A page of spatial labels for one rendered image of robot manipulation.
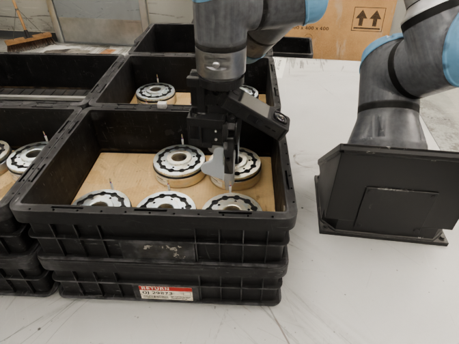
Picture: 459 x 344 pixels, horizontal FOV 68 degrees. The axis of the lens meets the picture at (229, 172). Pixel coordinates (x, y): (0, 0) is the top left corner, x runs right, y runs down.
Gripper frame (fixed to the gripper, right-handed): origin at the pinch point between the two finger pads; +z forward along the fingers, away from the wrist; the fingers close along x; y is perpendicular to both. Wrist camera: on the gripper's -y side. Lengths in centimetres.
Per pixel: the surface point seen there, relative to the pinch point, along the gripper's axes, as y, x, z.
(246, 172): -2.3, -0.5, -0.8
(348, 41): -66, -286, 61
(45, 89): 60, -34, 2
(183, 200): 7.4, 8.7, -0.7
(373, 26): -86, -289, 48
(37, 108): 40.8, -5.8, -7.8
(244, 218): -4.0, 18.1, -7.8
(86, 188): 27.4, 5.5, 2.2
